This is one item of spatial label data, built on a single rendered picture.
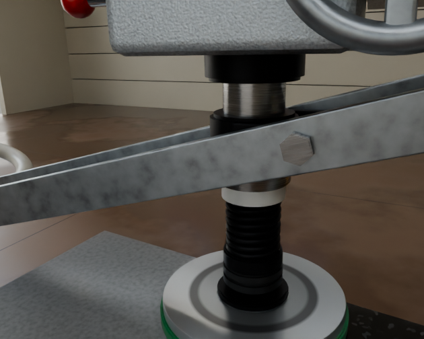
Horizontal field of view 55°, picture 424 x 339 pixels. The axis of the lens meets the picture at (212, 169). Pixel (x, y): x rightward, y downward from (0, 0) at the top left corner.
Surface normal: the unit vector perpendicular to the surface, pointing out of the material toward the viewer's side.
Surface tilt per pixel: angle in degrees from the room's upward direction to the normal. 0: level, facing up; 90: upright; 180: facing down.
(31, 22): 90
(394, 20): 90
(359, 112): 90
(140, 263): 0
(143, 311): 0
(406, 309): 0
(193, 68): 90
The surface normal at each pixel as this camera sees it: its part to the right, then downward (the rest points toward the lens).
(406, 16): -0.34, 0.29
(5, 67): 0.88, 0.12
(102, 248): -0.02, -0.96
